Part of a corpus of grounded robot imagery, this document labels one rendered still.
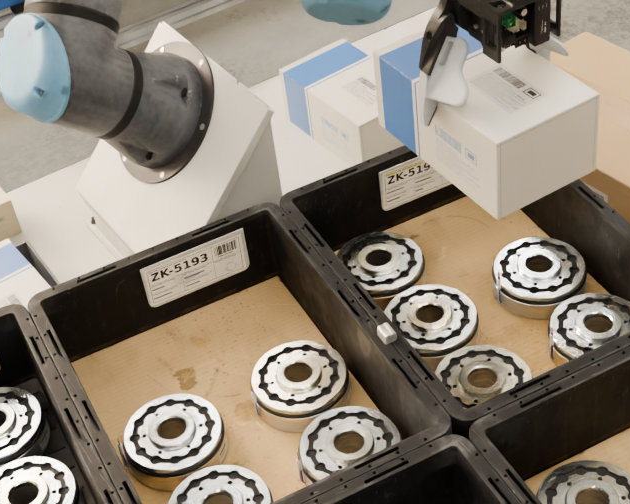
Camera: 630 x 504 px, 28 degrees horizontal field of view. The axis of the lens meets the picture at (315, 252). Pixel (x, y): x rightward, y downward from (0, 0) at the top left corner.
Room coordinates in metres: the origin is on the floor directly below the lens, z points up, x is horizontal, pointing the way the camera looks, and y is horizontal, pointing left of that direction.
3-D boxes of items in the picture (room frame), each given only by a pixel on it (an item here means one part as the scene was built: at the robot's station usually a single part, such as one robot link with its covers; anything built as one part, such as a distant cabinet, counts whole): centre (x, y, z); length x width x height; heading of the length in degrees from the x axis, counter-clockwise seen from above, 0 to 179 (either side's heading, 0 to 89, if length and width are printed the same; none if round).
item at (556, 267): (1.01, -0.24, 0.86); 0.05 x 0.05 x 0.01
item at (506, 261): (1.01, -0.24, 0.86); 0.10 x 0.10 x 0.01
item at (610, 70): (1.28, -0.41, 0.78); 0.30 x 0.22 x 0.16; 33
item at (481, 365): (0.86, -0.15, 0.86); 0.05 x 0.05 x 0.01
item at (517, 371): (0.86, -0.15, 0.86); 0.10 x 0.10 x 0.01
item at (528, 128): (1.00, -0.18, 1.09); 0.20 x 0.12 x 0.09; 26
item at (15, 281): (1.16, 0.40, 0.75); 0.20 x 0.12 x 0.09; 31
